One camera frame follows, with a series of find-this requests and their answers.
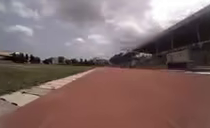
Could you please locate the pale concrete kerb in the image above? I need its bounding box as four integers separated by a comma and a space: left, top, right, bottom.
0, 67, 98, 122

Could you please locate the grandstand with slanted roof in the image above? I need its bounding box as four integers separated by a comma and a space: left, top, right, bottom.
109, 1, 210, 72

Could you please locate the grass field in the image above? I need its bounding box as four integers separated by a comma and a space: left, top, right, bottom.
0, 61, 95, 98

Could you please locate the row of distant trees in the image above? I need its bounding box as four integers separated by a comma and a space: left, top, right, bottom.
11, 52, 110, 66

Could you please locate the red running track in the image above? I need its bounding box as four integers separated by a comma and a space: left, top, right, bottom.
0, 66, 210, 128

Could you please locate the low building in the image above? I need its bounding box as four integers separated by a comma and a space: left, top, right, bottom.
0, 49, 15, 63

